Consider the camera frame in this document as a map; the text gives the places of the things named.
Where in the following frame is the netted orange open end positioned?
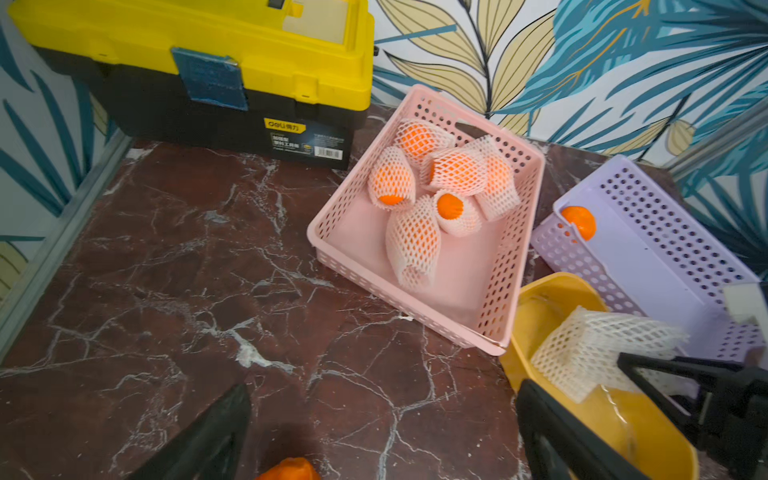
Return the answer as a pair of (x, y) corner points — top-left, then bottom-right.
(433, 189), (482, 238)

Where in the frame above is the white foam net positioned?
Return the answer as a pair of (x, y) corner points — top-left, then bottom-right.
(532, 306), (689, 403)

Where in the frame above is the right aluminium corner post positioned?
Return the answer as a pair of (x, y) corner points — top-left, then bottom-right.
(665, 99), (767, 179)

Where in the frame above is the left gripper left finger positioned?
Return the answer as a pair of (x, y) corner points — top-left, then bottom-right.
(129, 384), (251, 479)

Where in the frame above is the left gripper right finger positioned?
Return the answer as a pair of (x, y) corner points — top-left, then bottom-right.
(515, 379), (646, 480)

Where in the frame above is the yellow black toolbox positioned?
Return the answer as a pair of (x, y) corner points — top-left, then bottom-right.
(8, 1), (374, 170)

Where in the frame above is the pink perforated basket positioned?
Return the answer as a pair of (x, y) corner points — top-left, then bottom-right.
(307, 85), (545, 356)

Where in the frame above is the yellow plastic tub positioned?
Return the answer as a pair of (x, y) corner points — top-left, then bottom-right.
(500, 273), (699, 479)

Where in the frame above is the left aluminium corner post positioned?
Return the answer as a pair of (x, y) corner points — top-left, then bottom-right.
(1, 130), (133, 356)

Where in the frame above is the purple perforated basket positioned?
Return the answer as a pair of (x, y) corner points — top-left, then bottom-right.
(531, 155), (764, 362)

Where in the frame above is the aluminium corner post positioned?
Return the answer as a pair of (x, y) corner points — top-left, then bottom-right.
(1, 130), (133, 356)
(665, 99), (767, 179)

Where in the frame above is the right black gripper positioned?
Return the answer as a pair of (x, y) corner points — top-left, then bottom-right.
(617, 353), (767, 479)

